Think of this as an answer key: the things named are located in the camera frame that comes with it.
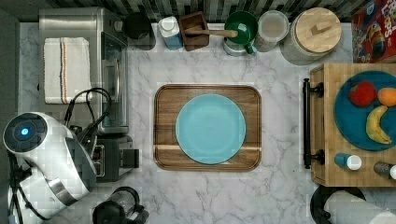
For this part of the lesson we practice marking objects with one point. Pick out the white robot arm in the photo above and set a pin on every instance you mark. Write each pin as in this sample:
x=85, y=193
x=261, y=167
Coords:
x=50, y=168

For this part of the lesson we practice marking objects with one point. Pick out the light blue plate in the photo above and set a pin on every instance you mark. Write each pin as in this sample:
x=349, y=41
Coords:
x=210, y=128

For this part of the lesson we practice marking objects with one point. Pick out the wooden serving tray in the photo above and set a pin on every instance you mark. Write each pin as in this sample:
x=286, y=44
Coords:
x=168, y=101

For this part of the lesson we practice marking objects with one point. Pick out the small grey white jar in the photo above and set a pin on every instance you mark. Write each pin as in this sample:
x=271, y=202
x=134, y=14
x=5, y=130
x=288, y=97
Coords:
x=233, y=49

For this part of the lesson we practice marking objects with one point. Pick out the dark wooden utensil box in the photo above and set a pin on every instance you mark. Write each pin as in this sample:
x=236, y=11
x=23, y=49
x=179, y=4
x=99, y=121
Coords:
x=193, y=20

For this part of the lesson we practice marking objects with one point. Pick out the wooden spoon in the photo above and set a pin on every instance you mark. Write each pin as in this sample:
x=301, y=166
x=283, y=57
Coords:
x=226, y=33

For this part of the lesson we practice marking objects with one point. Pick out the white blue milk carton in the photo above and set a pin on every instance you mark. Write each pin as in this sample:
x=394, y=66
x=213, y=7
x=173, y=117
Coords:
x=170, y=32

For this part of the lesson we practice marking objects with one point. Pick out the black two-slot toaster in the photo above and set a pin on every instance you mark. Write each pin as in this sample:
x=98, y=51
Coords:
x=113, y=157

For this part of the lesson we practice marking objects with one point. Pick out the green mug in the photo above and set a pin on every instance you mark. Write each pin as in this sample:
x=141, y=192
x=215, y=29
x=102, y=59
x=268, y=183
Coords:
x=246, y=27

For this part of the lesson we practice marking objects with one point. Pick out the dark smoked glass jar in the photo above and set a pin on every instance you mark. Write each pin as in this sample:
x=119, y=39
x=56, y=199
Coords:
x=137, y=27

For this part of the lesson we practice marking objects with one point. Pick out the clear jar with white lid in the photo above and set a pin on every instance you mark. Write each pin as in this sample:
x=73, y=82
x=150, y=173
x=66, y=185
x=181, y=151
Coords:
x=273, y=27

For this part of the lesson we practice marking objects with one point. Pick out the stainless steel toaster oven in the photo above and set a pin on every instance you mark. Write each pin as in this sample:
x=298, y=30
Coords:
x=108, y=56

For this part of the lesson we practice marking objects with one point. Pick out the glass canister with wooden lid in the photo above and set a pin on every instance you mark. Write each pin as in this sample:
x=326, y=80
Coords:
x=312, y=35

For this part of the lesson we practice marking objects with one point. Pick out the white striped folded towel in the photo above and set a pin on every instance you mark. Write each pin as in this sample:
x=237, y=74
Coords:
x=66, y=69

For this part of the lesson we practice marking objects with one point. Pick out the dark blue plate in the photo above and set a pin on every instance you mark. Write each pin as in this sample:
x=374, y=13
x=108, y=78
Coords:
x=351, y=119

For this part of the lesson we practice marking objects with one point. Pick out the paper towel roll on holder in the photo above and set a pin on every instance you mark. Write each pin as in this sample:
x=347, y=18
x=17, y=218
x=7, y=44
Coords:
x=346, y=205

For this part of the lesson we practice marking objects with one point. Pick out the blue white shaker bottle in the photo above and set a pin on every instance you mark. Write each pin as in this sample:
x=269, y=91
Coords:
x=351, y=162

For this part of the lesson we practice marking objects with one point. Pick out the red apple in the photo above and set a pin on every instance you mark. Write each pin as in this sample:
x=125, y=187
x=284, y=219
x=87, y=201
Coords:
x=362, y=94

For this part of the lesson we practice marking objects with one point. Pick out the yellow banana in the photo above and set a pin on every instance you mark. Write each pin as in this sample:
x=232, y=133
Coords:
x=373, y=126

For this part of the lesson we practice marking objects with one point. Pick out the orange fruit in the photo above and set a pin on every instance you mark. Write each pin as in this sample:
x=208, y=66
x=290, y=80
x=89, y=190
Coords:
x=387, y=96

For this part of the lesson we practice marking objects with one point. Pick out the grey white shaker bottle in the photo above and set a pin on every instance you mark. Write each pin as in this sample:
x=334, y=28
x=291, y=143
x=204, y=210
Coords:
x=385, y=169

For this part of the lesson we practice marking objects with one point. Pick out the red cereal box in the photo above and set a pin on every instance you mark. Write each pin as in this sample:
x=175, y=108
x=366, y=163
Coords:
x=374, y=33

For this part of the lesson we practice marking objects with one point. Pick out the wooden crate with black handle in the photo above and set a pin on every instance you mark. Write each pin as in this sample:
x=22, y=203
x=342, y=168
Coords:
x=325, y=136

